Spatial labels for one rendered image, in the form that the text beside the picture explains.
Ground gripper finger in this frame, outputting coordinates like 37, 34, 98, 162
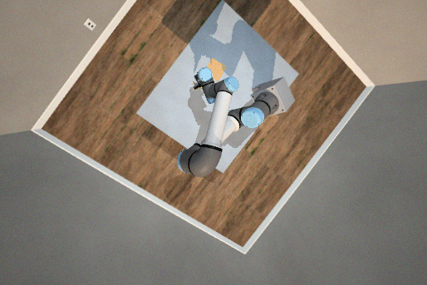
192, 81, 199, 91

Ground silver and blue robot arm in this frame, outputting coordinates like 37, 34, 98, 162
177, 67, 279, 177

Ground tan mat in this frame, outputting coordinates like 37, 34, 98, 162
207, 58, 226, 81

